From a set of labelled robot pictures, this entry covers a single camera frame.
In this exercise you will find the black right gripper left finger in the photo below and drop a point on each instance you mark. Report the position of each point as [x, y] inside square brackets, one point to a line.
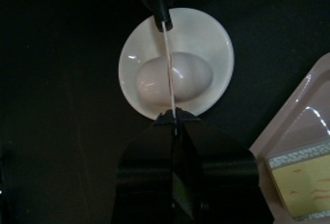
[146, 176]

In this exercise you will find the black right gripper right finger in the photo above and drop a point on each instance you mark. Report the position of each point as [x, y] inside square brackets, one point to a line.
[223, 182]

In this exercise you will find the yellow block patterned trim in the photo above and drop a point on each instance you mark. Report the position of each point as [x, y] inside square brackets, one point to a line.
[301, 182]

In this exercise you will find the beige tray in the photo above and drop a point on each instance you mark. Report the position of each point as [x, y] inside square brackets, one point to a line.
[292, 118]

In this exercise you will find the white round plate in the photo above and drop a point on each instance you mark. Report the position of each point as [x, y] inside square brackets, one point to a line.
[202, 34]

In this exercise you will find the white toy egg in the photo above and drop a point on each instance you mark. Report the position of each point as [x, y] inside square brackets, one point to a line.
[191, 76]

